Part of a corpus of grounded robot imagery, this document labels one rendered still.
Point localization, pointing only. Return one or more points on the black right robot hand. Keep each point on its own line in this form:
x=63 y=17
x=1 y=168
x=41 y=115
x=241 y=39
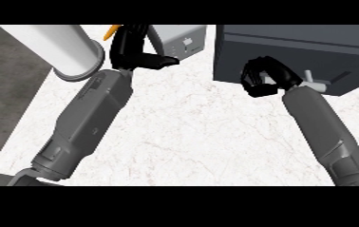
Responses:
x=265 y=74

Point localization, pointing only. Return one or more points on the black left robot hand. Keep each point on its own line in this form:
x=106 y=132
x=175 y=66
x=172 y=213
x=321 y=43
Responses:
x=129 y=52

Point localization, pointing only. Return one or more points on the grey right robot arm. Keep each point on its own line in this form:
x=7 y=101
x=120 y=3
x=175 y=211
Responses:
x=323 y=126

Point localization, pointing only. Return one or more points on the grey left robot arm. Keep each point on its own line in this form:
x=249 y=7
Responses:
x=89 y=117

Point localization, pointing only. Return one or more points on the dark grey drawer cabinet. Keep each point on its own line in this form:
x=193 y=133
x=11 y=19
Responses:
x=290 y=50

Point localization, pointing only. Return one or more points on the white cylindrical cup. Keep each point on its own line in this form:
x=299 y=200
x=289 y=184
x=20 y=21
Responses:
x=66 y=48

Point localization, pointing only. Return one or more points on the orange carrot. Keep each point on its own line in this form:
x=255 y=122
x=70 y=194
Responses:
x=111 y=32

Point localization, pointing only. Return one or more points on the pale grey toaster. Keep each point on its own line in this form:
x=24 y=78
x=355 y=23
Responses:
x=179 y=41

